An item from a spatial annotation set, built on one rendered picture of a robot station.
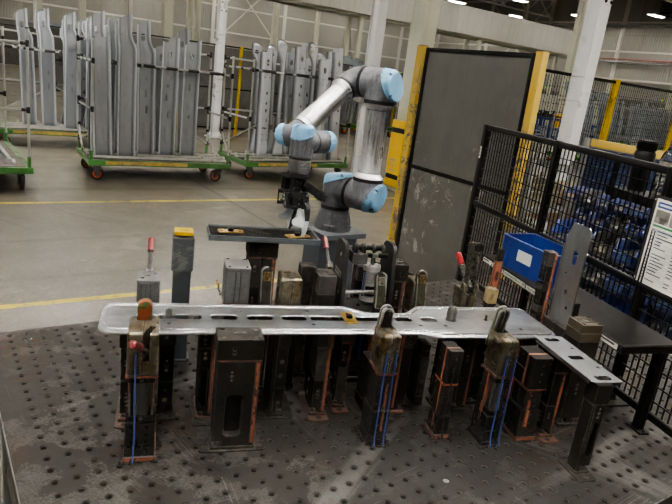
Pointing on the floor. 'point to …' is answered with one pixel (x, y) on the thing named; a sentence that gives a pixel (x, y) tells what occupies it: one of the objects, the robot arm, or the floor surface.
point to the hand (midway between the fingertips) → (297, 230)
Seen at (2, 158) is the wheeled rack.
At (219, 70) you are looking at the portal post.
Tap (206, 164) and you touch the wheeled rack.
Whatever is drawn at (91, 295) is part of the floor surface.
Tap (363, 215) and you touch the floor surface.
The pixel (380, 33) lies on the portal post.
